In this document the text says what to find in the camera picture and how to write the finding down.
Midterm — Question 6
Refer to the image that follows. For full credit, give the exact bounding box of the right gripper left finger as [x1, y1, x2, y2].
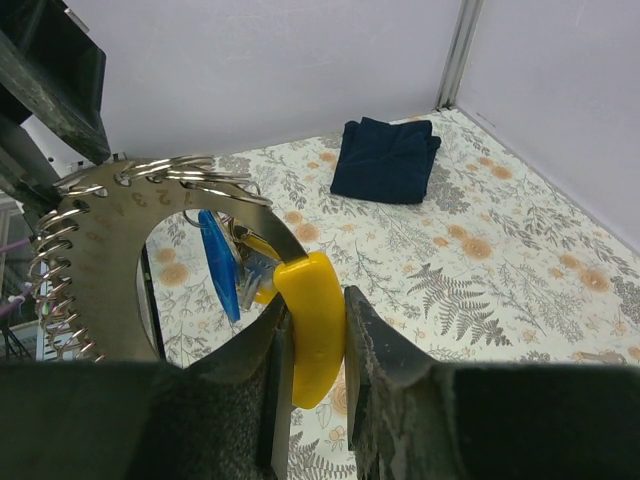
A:
[1, 297, 293, 479]

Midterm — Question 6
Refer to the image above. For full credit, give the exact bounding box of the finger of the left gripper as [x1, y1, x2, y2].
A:
[1, 1, 111, 163]

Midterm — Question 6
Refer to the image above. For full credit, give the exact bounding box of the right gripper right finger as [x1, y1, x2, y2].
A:
[344, 286, 639, 479]

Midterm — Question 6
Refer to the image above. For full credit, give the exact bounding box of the yellow capped key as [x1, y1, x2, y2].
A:
[228, 219, 282, 311]

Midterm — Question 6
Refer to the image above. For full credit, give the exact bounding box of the keyring chain with tags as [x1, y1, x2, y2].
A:
[27, 155, 347, 410]

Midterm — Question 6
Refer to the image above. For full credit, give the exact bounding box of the floral tablecloth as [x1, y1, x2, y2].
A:
[144, 107, 640, 480]

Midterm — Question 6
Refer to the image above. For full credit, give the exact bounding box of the dark blue folded cloth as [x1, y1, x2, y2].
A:
[330, 117, 441, 205]

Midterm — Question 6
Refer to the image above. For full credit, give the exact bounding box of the left corner frame post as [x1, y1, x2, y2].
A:
[436, 0, 484, 110]

